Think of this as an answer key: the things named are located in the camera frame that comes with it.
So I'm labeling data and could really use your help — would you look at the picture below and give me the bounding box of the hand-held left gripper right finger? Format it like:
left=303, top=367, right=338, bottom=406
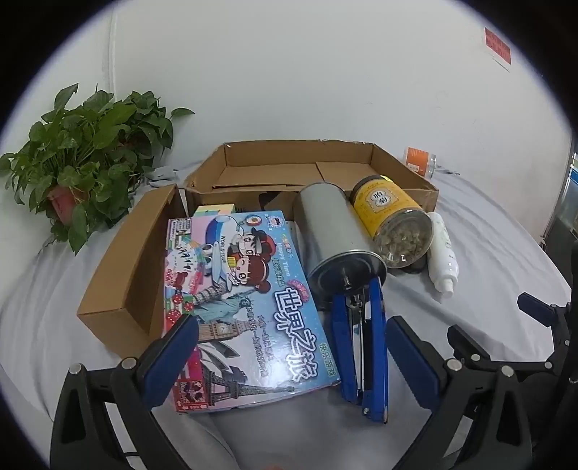
left=386, top=316, right=531, bottom=470

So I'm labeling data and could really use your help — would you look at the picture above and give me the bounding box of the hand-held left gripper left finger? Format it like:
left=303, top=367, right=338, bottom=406
left=49, top=314, right=199, bottom=470

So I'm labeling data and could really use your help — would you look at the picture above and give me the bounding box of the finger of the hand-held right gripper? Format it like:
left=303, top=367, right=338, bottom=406
left=447, top=325, right=549, bottom=369
left=518, top=293, right=570, bottom=327

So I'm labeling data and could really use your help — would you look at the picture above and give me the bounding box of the blue handled metal tool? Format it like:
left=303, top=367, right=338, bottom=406
left=329, top=266, right=389, bottom=423

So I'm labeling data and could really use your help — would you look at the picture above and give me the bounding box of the small cardboard box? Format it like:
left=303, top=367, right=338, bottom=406
left=77, top=183, right=190, bottom=360

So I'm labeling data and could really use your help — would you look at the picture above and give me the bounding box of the white plastic bottle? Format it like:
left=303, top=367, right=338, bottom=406
left=424, top=211, right=461, bottom=296

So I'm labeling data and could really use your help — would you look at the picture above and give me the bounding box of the blue cartoon board game box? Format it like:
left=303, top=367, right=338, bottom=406
left=161, top=210, right=341, bottom=414

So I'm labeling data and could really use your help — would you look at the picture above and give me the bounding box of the pastel coloured small box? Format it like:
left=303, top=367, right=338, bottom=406
left=193, top=203, right=238, bottom=217

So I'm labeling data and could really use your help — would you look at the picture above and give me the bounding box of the silver metal can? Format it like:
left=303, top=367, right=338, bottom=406
left=293, top=181, right=388, bottom=310

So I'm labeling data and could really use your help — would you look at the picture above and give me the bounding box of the yellow label clear jar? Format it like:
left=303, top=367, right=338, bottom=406
left=351, top=175, right=435, bottom=269

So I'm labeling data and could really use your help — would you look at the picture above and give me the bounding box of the large cardboard box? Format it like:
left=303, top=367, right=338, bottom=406
left=183, top=141, right=440, bottom=222

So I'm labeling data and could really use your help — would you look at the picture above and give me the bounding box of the grey table cloth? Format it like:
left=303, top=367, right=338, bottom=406
left=0, top=167, right=574, bottom=470

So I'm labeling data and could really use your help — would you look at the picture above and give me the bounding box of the blue framed glass door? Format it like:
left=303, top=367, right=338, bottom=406
left=539, top=149, right=578, bottom=254

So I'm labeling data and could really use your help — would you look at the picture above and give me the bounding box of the red plant pot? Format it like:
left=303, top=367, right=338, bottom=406
left=47, top=185, right=89, bottom=224

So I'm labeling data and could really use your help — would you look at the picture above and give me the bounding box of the orange label clear bottle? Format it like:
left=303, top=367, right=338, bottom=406
left=403, top=147, right=438, bottom=177

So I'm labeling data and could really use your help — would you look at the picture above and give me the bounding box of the green leafy potted plant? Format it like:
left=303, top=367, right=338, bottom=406
left=0, top=84, right=195, bottom=256

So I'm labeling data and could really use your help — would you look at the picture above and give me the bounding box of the red wall sign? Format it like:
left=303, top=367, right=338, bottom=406
left=483, top=27, right=513, bottom=73

